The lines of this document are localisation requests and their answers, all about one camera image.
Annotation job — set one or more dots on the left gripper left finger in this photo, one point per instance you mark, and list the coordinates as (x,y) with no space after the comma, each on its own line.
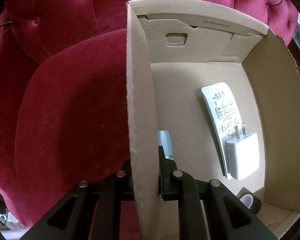
(88,210)

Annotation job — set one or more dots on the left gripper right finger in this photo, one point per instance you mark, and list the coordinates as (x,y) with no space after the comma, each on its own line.
(207,210)

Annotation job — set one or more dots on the large white charger plug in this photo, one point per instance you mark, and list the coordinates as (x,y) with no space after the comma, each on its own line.
(243,153)

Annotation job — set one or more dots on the white and teal tube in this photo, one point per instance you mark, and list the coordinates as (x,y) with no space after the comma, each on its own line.
(164,140)

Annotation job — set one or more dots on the white remote control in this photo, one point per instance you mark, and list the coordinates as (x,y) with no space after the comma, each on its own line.
(224,114)

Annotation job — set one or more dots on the cardboard box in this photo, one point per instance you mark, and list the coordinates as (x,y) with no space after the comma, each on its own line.
(176,47)

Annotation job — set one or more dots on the red velvet tufted armchair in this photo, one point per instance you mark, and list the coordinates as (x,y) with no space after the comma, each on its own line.
(63,97)

